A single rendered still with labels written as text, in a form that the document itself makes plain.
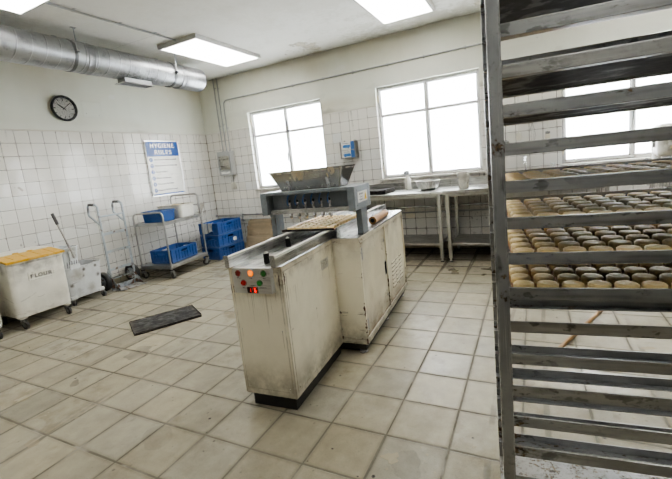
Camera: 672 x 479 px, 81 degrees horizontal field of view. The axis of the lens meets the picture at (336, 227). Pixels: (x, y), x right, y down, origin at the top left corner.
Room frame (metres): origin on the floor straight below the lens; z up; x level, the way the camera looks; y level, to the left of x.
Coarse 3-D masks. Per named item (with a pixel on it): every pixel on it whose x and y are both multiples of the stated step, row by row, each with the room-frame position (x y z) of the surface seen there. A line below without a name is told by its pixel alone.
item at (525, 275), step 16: (512, 272) 1.09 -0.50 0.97; (528, 272) 1.12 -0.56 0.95; (544, 272) 1.06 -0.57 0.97; (560, 272) 1.05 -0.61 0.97; (576, 272) 1.05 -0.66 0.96; (592, 272) 1.02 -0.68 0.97; (608, 272) 1.01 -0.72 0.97; (624, 272) 1.01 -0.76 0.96; (640, 272) 0.98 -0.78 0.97; (656, 272) 0.97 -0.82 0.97
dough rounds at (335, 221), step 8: (320, 216) 3.20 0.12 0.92; (328, 216) 3.17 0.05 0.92; (336, 216) 3.09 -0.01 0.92; (344, 216) 3.05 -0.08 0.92; (352, 216) 2.99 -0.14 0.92; (304, 224) 2.83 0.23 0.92; (312, 224) 2.79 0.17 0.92; (320, 224) 2.76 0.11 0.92; (328, 224) 2.73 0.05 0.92; (336, 224) 2.67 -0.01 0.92
